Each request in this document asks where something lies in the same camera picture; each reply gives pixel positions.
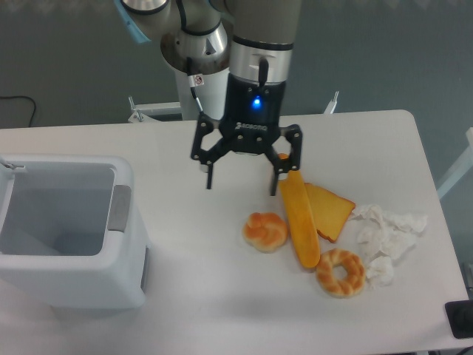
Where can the long orange baguette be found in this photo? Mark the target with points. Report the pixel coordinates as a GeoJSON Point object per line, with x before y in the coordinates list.
{"type": "Point", "coordinates": [303, 231]}

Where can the black device at table edge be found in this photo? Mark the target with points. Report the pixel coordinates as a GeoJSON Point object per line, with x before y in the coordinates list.
{"type": "Point", "coordinates": [459, 314]}

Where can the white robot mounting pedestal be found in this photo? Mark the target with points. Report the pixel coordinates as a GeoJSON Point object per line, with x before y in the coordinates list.
{"type": "Point", "coordinates": [211, 95]}

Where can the braided round bun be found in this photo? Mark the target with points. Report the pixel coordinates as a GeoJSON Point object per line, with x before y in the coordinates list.
{"type": "Point", "coordinates": [266, 232]}

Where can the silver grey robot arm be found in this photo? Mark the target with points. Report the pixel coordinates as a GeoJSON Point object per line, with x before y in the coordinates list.
{"type": "Point", "coordinates": [254, 40]}

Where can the small crumpled white tissue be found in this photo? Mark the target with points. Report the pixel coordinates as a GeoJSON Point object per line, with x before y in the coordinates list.
{"type": "Point", "coordinates": [380, 272]}

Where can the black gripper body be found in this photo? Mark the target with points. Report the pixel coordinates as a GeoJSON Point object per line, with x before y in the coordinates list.
{"type": "Point", "coordinates": [250, 123]}

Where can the white plastic trash can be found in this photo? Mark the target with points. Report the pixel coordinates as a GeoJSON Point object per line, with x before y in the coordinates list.
{"type": "Point", "coordinates": [71, 233]}

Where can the orange toast slice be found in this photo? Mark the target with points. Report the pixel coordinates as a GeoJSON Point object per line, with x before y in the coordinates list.
{"type": "Point", "coordinates": [330, 211]}

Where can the large crumpled white tissue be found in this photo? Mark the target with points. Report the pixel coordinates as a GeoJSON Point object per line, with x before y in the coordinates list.
{"type": "Point", "coordinates": [385, 233]}

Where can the braided ring bread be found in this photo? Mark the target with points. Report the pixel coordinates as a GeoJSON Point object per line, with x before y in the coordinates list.
{"type": "Point", "coordinates": [341, 273]}

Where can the white frame at right edge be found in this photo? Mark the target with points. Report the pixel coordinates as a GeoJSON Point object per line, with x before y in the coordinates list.
{"type": "Point", "coordinates": [457, 170]}

